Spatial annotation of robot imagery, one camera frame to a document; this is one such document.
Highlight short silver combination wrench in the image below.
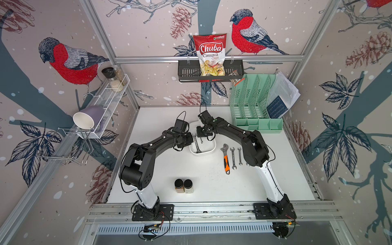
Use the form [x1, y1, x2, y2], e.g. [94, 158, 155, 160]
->
[238, 148, 243, 166]

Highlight aluminium rail crossbar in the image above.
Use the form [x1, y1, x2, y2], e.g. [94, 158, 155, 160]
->
[115, 54, 306, 64]

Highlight purple white cup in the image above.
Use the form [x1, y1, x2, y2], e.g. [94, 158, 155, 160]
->
[72, 106, 105, 130]

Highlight red Chuba chips bag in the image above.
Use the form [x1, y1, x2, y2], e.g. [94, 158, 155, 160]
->
[193, 34, 227, 77]

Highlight white paper documents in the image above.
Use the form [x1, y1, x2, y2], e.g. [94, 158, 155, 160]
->
[267, 71, 300, 112]

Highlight spice jar on shelf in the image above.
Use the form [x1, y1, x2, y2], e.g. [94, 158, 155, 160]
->
[102, 67, 124, 92]

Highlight white wire wall shelf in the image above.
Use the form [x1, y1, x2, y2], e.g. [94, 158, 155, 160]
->
[88, 75, 130, 139]

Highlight wire cup holder rack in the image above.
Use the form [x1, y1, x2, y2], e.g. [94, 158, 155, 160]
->
[35, 127, 94, 166]

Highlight long silver combination wrench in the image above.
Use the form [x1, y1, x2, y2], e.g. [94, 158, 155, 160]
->
[193, 134, 202, 154]

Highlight orange handled adjustable wrench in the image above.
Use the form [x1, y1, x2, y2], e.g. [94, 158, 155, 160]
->
[221, 144, 230, 175]

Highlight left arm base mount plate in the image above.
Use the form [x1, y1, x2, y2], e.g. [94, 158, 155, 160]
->
[132, 204, 175, 222]

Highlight black wire hanging basket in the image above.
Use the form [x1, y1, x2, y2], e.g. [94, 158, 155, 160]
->
[178, 59, 245, 83]

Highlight dark blue notebook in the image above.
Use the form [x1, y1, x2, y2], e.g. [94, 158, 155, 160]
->
[266, 96, 288, 119]

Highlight white spice jar black lid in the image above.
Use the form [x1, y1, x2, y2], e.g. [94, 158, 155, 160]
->
[184, 179, 194, 194]

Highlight brown spice jar black lid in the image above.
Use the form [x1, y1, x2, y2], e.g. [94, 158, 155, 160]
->
[174, 179, 185, 193]

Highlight white plastic storage box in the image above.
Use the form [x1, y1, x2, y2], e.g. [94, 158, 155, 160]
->
[189, 121, 216, 156]

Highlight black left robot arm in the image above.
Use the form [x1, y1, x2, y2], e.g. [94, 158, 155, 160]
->
[118, 119, 193, 212]

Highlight green plastic file organizer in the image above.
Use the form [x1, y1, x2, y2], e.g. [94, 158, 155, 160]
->
[229, 74, 283, 134]

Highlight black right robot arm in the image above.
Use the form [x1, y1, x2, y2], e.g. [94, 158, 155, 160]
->
[198, 110, 297, 219]

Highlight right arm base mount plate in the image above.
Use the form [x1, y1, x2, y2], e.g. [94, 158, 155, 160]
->
[253, 203, 297, 220]

